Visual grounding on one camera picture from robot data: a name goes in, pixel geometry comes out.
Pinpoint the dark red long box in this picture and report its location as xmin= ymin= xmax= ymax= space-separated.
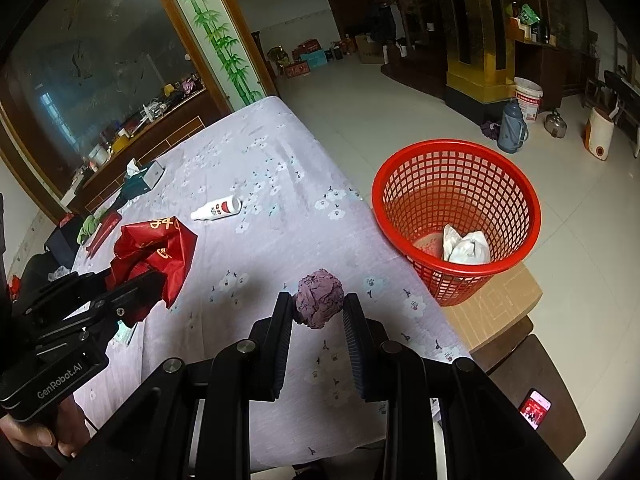
xmin=87 ymin=210 xmax=122 ymax=258

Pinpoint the white orange appliance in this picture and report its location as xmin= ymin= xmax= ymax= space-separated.
xmin=582 ymin=107 xmax=614 ymax=162

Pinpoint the white red tube bottle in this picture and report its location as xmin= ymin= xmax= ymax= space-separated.
xmin=191 ymin=195 xmax=242 ymax=221

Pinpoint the purple paper ball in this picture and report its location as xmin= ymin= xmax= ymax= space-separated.
xmin=294 ymin=269 xmax=345 ymax=330

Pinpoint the smartphone with red screen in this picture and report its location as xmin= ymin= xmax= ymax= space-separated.
xmin=518 ymin=388 xmax=552 ymax=430

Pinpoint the beige printed paper bag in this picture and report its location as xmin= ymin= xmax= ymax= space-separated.
xmin=442 ymin=224 xmax=491 ymax=266

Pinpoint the bamboo painted pillar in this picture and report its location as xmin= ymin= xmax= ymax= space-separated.
xmin=176 ymin=0 xmax=265 ymax=110

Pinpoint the floral purple bed sheet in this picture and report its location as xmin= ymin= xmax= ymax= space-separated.
xmin=75 ymin=96 xmax=465 ymax=470

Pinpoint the red plastic mesh basket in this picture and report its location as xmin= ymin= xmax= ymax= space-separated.
xmin=371 ymin=139 xmax=541 ymax=307

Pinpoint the brown wooden stool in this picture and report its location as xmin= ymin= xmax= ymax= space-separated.
xmin=471 ymin=316 xmax=586 ymax=462

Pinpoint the red plastic bag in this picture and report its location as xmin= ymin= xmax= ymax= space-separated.
xmin=105 ymin=217 xmax=198 ymax=327

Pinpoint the white plastic bucket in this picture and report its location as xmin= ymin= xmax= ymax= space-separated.
xmin=514 ymin=77 xmax=544 ymax=122

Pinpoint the metal kettle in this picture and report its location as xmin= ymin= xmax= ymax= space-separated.
xmin=544 ymin=110 xmax=567 ymax=139

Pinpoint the beige patterned bedside stool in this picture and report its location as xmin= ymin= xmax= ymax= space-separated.
xmin=444 ymin=263 xmax=542 ymax=352

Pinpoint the teal tissue box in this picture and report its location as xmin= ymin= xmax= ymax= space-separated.
xmin=122 ymin=158 xmax=165 ymax=200

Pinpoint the wooden headboard shelf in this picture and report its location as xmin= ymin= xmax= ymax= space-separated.
xmin=68 ymin=90 xmax=224 ymax=214

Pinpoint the blue grey thermos jug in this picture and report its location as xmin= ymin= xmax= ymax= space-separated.
xmin=497 ymin=100 xmax=528 ymax=154

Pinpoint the green cloth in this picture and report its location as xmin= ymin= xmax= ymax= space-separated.
xmin=77 ymin=210 xmax=105 ymax=245

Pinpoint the person's left hand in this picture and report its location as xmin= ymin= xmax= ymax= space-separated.
xmin=1 ymin=396 xmax=90 ymax=456

